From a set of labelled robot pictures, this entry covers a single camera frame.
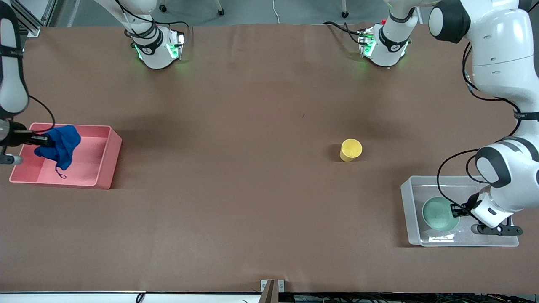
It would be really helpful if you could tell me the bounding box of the black left arm base cable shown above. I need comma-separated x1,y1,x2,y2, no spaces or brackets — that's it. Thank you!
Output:
323,21,367,46

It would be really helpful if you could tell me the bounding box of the clear plastic bin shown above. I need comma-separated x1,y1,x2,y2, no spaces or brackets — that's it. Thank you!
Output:
400,175,520,247

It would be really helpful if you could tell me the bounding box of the metal table edge bracket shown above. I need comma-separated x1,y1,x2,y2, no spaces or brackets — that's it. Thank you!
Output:
260,279,286,303

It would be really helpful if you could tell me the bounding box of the black right arm base cable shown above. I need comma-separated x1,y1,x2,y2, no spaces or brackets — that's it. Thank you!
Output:
113,0,190,43

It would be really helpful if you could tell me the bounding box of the black left arm upper cable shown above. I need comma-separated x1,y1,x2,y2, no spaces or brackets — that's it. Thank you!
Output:
462,41,523,115

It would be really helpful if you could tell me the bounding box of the black right arm wrist cable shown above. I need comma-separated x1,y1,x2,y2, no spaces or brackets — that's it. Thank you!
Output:
27,95,56,134

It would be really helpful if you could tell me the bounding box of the black arm wrist cable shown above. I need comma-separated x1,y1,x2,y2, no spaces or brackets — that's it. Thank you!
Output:
436,147,489,207
27,95,56,134

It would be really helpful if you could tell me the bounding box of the black arm base cable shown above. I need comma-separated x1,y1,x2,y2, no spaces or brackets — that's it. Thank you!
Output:
323,21,367,46
113,0,190,43

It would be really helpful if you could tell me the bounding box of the green bowl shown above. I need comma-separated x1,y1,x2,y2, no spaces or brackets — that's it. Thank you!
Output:
422,196,461,232

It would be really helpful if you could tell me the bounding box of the blue cloth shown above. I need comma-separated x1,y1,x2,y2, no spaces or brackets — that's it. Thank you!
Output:
34,125,82,180

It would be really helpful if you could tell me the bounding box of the pink plastic bin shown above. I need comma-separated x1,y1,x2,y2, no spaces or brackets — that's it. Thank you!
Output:
9,122,123,190

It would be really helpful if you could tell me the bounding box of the aluminium frame profile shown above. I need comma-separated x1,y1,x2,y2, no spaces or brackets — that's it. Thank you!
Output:
8,0,58,38

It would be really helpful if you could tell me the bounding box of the black left arm wrist cable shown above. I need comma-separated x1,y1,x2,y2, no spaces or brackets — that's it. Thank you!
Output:
436,147,489,207

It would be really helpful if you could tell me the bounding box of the yellow cup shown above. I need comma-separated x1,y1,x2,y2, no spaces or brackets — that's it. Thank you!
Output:
339,138,363,163

